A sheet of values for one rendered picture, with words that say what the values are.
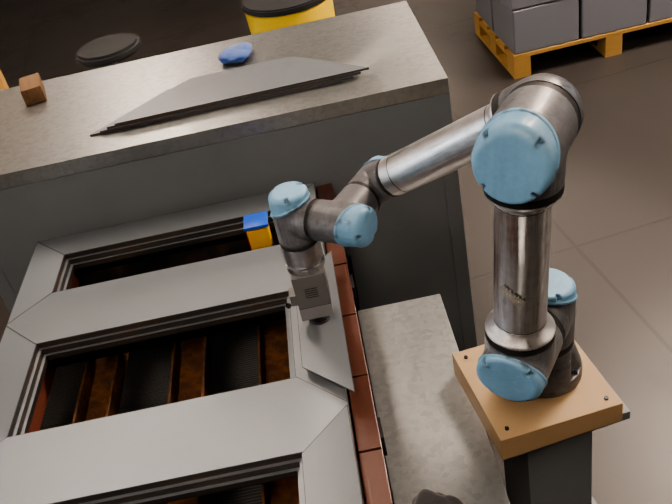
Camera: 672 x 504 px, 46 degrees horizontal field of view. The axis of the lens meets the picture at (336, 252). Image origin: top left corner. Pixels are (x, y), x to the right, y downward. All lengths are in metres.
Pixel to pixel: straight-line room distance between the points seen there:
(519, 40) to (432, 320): 2.70
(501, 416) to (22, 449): 0.89
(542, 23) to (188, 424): 3.28
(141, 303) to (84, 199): 0.43
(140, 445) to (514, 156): 0.84
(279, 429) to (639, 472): 1.25
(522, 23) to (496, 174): 3.22
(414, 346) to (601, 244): 1.50
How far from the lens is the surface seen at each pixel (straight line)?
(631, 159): 3.64
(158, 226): 2.06
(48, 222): 2.20
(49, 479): 1.53
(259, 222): 1.88
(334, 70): 2.10
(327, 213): 1.36
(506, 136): 1.08
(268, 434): 1.42
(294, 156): 2.04
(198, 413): 1.50
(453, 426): 1.60
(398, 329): 1.81
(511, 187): 1.10
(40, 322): 1.90
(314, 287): 1.48
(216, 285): 1.78
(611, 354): 2.69
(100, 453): 1.52
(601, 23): 4.48
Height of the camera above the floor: 1.89
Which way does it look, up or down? 36 degrees down
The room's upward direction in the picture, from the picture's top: 13 degrees counter-clockwise
